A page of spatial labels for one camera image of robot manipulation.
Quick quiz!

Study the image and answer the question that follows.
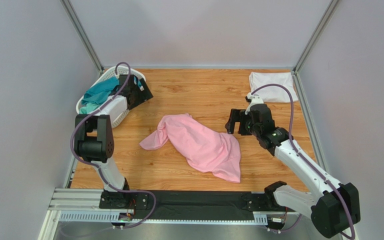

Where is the pink t shirt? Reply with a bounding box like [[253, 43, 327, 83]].
[[139, 113, 242, 184]]

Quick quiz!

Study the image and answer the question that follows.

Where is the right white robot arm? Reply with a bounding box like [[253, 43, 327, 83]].
[[225, 103, 361, 238]]

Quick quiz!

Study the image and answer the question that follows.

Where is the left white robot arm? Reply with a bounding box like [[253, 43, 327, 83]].
[[71, 74, 153, 204]]

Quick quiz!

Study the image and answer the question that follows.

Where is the folded white t shirt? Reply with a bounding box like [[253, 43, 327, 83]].
[[248, 72, 299, 103]]

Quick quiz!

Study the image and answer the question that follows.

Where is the teal t shirt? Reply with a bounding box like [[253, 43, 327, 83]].
[[80, 76, 120, 106]]

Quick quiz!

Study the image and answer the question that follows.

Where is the mint green t shirt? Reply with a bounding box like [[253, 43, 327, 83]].
[[78, 102, 100, 115]]

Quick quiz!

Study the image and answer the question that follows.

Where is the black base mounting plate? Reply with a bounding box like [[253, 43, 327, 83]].
[[99, 190, 287, 221]]

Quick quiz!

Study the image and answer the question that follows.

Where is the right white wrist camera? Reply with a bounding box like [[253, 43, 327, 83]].
[[245, 92, 264, 115]]

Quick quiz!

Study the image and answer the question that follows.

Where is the right aluminium corner post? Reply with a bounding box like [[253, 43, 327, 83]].
[[291, 0, 341, 170]]

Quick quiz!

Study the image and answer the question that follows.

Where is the aluminium corner post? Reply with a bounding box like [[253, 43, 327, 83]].
[[291, 0, 341, 170], [60, 0, 104, 189]]

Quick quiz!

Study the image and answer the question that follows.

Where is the left aluminium corner post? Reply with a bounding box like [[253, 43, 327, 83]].
[[60, 0, 104, 189]]

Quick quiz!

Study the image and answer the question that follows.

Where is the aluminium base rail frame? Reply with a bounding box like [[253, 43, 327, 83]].
[[38, 187, 349, 240]]

